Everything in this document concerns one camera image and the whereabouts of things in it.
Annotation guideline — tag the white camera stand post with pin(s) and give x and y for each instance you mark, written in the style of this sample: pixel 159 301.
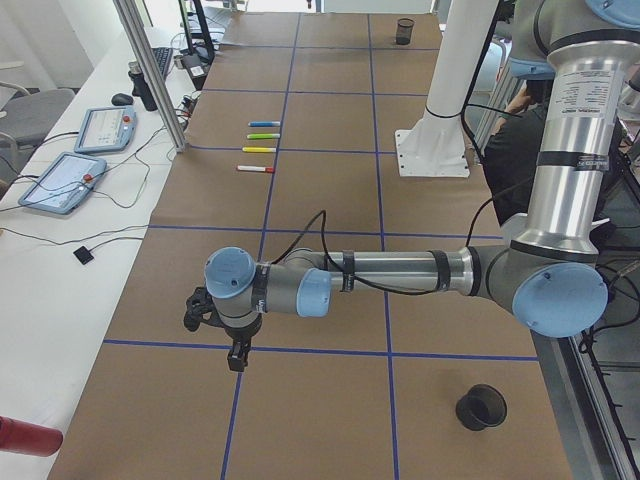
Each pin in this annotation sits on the white camera stand post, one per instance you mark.
pixel 435 146

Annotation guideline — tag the grey office chair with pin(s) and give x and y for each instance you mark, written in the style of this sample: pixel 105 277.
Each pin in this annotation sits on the grey office chair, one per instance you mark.
pixel 28 118

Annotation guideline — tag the black keyboard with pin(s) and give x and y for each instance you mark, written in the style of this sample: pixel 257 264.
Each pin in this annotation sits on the black keyboard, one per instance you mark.
pixel 164 58

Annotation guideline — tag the seated person in black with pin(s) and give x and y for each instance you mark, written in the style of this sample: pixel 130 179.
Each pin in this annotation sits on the seated person in black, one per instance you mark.
pixel 510 155

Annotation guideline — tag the aluminium frame post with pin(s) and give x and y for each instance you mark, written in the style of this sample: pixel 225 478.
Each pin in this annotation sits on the aluminium frame post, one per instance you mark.
pixel 135 31

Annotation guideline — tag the yellow marker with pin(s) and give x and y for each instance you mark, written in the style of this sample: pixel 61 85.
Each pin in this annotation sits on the yellow marker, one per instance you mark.
pixel 265 150

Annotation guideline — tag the near teach pendant tablet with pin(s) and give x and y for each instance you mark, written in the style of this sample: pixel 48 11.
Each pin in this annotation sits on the near teach pendant tablet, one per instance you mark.
pixel 65 184

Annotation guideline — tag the red bottle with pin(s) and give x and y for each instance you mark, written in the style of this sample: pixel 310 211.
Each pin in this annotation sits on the red bottle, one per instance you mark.
pixel 28 438

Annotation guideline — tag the far teach pendant tablet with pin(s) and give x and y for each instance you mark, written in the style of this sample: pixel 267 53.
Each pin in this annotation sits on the far teach pendant tablet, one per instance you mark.
pixel 106 130

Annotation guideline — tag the near black mesh pen cup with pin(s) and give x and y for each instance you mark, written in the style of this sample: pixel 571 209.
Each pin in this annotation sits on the near black mesh pen cup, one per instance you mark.
pixel 483 406

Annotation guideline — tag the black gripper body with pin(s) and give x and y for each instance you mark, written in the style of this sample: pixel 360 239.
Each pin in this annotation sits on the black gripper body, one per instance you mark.
pixel 242 331

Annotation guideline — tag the black mesh pen cup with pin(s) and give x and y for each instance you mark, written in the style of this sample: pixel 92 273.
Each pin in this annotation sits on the black mesh pen cup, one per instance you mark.
pixel 404 29
pixel 483 406

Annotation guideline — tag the teach pendant tablet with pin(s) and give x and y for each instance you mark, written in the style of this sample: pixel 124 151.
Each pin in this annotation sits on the teach pendant tablet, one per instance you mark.
pixel 65 184
pixel 106 130

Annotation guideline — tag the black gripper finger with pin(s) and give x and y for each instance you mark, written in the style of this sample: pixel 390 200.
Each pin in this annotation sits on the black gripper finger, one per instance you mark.
pixel 234 361
pixel 244 353

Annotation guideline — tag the small black square sensor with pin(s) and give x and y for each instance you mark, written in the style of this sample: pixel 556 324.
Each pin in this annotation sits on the small black square sensor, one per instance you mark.
pixel 83 255

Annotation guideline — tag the blue marker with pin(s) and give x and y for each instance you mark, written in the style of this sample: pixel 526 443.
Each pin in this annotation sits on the blue marker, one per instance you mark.
pixel 264 124

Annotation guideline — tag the red capped white marker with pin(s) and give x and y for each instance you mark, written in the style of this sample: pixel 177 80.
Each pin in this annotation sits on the red capped white marker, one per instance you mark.
pixel 256 169

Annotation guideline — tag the green marker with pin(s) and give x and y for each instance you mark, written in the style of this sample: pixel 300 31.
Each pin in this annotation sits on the green marker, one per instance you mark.
pixel 263 136

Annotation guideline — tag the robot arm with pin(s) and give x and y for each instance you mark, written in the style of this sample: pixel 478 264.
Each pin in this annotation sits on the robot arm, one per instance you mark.
pixel 545 276

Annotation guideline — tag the black computer mouse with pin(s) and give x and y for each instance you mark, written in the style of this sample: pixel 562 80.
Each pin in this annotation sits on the black computer mouse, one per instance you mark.
pixel 121 99

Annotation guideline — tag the far black mesh pen cup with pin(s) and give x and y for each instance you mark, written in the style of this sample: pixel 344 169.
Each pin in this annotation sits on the far black mesh pen cup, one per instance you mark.
pixel 404 29

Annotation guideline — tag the black water bottle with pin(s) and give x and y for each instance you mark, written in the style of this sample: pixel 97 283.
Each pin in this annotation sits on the black water bottle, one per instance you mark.
pixel 141 87

